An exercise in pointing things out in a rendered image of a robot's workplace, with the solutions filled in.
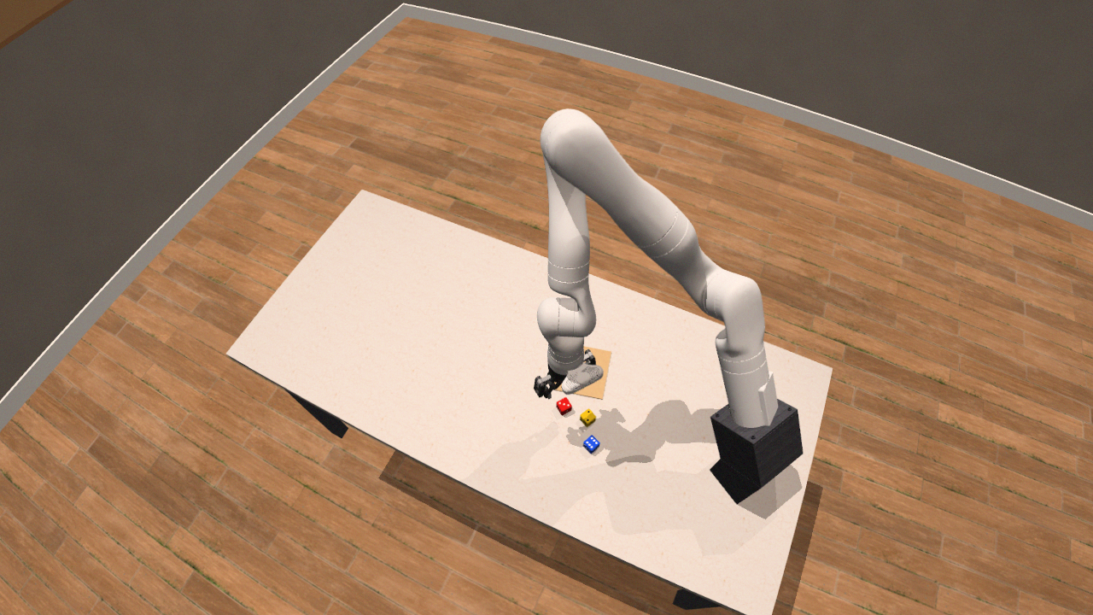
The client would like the tan flat mat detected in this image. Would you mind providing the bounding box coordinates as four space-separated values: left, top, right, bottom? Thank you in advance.
574 346 611 400

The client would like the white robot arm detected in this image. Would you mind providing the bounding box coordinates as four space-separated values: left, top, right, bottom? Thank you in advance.
537 108 778 428

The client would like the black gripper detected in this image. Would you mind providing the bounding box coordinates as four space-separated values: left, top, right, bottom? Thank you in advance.
534 348 596 400

